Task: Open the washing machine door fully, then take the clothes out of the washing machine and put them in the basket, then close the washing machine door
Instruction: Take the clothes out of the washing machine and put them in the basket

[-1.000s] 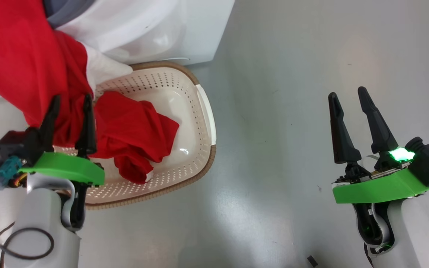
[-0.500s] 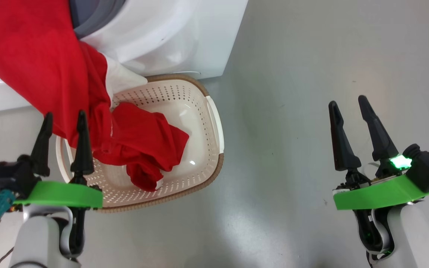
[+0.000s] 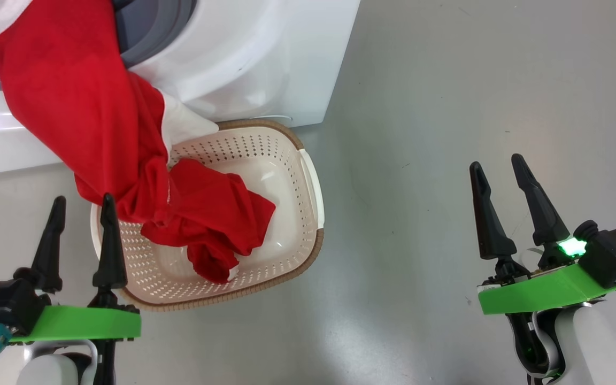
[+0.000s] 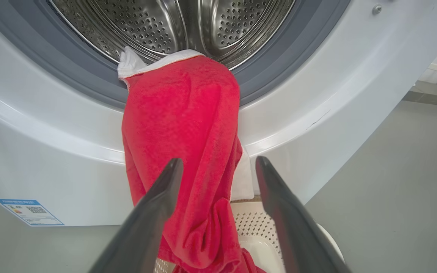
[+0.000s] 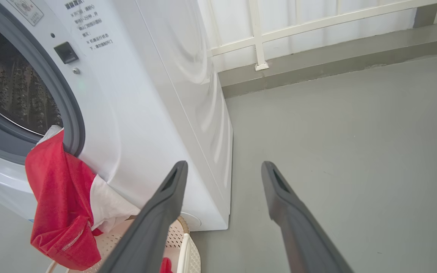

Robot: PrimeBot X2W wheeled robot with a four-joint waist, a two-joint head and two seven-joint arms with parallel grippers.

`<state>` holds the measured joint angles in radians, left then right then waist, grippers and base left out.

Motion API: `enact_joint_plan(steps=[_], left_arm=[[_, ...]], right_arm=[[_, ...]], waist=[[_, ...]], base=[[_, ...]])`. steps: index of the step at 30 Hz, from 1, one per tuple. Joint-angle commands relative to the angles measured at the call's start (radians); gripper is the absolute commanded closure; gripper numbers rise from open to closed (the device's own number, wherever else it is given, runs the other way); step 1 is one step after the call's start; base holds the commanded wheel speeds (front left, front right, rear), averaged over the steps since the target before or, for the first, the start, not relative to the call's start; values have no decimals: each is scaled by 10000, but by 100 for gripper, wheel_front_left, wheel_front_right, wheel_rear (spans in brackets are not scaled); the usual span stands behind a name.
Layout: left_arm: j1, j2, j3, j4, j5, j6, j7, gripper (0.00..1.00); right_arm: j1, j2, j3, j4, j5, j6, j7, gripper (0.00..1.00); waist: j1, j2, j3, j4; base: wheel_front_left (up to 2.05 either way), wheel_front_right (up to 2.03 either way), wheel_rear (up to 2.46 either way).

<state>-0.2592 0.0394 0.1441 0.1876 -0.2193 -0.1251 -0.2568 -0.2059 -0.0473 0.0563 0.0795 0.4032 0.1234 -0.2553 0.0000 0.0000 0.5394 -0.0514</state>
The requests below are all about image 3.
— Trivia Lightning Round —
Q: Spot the cream perforated basket brown rim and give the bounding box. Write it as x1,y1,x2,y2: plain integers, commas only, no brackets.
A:
90,119,325,312

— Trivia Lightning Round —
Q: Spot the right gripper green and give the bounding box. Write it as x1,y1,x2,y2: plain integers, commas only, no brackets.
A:
470,154,616,315

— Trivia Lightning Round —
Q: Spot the white front-load washing machine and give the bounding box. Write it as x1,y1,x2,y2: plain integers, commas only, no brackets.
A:
0,0,361,177

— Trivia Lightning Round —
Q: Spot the red and white garment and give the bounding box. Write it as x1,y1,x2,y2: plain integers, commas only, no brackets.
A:
0,0,276,284

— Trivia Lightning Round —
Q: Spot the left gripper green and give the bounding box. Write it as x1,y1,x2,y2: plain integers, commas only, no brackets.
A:
11,194,142,343

